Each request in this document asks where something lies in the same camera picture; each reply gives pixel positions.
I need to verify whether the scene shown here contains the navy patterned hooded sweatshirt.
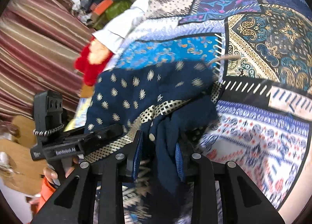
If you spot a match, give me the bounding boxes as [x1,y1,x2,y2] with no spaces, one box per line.
[85,60,217,223]

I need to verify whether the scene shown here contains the person left hand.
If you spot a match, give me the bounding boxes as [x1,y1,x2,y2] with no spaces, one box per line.
[43,156,80,187]

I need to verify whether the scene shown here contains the peach bed sheet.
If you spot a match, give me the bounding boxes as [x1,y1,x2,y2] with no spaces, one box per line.
[279,181,311,223]

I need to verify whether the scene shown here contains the red plush toy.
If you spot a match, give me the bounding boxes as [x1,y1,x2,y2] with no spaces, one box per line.
[74,37,114,86]

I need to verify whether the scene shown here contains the striped red gold curtain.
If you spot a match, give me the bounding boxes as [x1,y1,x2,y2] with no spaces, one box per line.
[1,0,91,122]

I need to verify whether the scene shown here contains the white pillow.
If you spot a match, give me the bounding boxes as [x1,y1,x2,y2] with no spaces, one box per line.
[93,0,149,53]

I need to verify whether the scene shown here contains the orange box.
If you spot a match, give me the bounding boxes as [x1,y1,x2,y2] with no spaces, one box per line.
[92,0,114,16]

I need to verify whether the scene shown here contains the blue patchwork quilt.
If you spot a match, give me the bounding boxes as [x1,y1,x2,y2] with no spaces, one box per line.
[106,0,311,210]

